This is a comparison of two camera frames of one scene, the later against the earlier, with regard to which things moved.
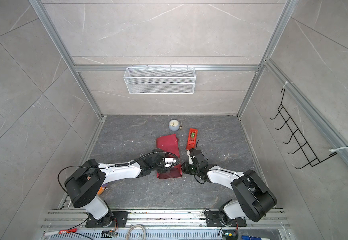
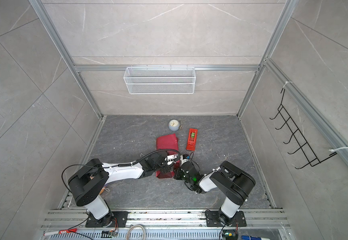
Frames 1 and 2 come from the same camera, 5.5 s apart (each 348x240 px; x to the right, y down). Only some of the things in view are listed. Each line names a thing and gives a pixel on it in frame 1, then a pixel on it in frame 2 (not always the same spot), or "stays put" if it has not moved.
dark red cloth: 170,144 stays put
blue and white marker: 249,237 stays put
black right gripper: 185,170 to 177,173
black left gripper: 164,169 stays put
